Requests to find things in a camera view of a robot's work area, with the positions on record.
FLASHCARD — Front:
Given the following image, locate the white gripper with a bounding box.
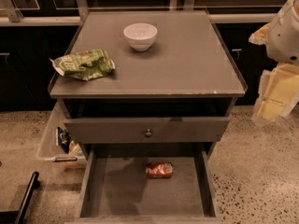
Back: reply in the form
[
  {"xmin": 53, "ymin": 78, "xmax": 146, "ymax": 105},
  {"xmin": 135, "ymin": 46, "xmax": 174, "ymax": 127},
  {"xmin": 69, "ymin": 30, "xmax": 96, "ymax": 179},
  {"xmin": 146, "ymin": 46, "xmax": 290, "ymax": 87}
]
[{"xmin": 249, "ymin": 0, "xmax": 299, "ymax": 126}]

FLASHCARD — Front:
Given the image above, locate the red coke can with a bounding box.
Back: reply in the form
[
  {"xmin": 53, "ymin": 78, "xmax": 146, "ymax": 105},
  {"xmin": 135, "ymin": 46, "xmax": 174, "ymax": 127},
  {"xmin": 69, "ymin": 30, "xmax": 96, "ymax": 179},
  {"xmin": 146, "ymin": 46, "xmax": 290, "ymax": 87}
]
[{"xmin": 146, "ymin": 162, "xmax": 174, "ymax": 178}]

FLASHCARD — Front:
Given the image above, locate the closed grey top drawer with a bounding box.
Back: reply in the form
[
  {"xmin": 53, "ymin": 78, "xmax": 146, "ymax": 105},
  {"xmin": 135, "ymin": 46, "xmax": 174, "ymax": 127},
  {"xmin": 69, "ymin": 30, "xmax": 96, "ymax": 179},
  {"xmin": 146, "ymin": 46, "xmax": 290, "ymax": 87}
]
[{"xmin": 64, "ymin": 117, "xmax": 229, "ymax": 144}]

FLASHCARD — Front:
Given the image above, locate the grey drawer cabinet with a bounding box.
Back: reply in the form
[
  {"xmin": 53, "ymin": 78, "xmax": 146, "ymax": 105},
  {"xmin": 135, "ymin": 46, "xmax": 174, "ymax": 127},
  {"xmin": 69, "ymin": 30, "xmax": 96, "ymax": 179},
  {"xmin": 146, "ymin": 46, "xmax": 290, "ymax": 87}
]
[{"xmin": 47, "ymin": 10, "xmax": 249, "ymax": 224}]

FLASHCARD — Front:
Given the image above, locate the round metal drawer knob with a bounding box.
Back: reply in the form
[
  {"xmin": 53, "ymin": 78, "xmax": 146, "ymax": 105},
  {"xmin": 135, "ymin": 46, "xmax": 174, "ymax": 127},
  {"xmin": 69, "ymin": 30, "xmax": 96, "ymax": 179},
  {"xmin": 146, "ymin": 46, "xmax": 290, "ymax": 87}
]
[{"xmin": 145, "ymin": 129, "xmax": 152, "ymax": 137}]

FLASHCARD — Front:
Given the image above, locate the open grey middle drawer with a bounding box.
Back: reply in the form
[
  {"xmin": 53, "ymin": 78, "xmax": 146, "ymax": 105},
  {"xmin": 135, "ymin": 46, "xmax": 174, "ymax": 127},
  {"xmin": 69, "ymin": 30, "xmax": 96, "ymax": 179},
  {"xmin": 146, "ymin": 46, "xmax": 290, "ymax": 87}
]
[{"xmin": 75, "ymin": 144, "xmax": 221, "ymax": 224}]

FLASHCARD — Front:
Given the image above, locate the white ceramic bowl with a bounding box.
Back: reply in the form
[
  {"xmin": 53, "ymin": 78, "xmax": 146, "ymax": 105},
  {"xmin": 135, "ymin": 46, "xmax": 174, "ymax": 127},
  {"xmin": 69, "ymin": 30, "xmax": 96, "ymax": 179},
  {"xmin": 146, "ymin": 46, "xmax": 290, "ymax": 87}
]
[{"xmin": 123, "ymin": 23, "xmax": 158, "ymax": 51}]

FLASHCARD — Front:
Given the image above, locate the green chip bag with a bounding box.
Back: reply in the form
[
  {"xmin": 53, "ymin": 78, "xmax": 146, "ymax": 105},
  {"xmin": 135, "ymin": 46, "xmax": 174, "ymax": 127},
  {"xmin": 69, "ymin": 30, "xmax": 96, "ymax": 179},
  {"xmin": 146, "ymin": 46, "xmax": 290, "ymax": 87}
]
[{"xmin": 50, "ymin": 49, "xmax": 115, "ymax": 81}]

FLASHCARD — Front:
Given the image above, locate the dark snack package in bin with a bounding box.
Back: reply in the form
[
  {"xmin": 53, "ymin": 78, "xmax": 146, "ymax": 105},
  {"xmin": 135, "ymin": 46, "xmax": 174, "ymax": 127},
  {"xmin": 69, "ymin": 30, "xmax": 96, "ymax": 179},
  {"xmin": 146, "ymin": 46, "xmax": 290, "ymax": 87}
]
[{"xmin": 56, "ymin": 127, "xmax": 71, "ymax": 153}]

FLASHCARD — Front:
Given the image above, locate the black bar bottom left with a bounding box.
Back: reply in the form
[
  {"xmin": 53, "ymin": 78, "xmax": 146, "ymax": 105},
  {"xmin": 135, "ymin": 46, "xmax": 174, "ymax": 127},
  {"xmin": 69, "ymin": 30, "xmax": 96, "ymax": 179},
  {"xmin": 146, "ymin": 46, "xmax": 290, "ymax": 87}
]
[{"xmin": 14, "ymin": 172, "xmax": 40, "ymax": 224}]

